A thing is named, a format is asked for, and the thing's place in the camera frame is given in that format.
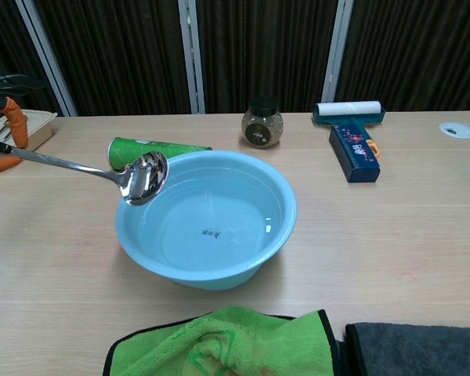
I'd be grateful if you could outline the black orange left robot hand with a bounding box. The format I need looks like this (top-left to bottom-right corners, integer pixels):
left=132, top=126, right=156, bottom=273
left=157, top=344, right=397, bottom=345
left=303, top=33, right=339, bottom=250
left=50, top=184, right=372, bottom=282
left=0, top=74, right=44, bottom=176

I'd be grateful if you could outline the slotted metal ladle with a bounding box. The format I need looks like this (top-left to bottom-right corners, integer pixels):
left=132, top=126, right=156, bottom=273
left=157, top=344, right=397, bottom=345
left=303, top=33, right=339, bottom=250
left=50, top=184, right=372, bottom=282
left=0, top=137, right=169, bottom=207

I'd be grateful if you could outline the light blue plastic basin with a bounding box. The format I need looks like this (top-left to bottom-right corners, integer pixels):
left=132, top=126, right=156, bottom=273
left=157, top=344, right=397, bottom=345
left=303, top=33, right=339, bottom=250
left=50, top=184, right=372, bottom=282
left=114, top=150, right=298, bottom=291

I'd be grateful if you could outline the beige lunch box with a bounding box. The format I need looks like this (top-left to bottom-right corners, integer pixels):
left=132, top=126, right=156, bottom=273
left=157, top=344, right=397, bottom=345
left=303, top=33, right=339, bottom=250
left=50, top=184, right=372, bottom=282
left=0, top=109, right=59, bottom=152

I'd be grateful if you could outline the green chips can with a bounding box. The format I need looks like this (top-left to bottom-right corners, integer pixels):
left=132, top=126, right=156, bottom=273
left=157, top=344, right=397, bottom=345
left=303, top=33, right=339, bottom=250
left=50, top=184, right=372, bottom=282
left=107, top=136, right=213, bottom=172

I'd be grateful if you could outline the glass spice jar black lid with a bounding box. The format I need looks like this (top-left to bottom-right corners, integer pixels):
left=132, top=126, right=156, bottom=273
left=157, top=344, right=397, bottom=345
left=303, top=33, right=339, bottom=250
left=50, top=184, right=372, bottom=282
left=240, top=100, right=285, bottom=150

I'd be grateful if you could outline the green microfiber cloth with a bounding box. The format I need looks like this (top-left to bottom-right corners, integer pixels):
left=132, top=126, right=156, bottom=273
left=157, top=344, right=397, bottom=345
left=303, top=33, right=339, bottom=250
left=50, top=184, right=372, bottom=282
left=103, top=306, right=340, bottom=376

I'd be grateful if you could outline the dark blue lint roller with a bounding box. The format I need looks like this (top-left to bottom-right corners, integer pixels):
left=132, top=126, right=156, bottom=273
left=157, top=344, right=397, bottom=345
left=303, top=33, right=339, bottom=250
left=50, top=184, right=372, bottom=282
left=312, top=100, right=387, bottom=183

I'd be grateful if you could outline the dark grey towel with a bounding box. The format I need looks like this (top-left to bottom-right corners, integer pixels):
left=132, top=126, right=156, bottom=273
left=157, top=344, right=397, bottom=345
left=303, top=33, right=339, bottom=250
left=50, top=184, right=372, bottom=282
left=338, top=322, right=470, bottom=376

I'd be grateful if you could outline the grey metal window post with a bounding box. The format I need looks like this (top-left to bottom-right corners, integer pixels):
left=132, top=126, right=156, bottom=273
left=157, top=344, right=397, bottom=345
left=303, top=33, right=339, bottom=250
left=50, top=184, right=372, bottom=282
left=178, top=0, right=206, bottom=115
left=321, top=0, right=354, bottom=104
left=15, top=0, right=78, bottom=118

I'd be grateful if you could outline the grey table cable grommet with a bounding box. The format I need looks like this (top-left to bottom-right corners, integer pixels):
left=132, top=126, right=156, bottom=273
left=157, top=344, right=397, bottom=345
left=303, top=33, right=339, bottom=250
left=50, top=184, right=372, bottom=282
left=439, top=121, right=470, bottom=139

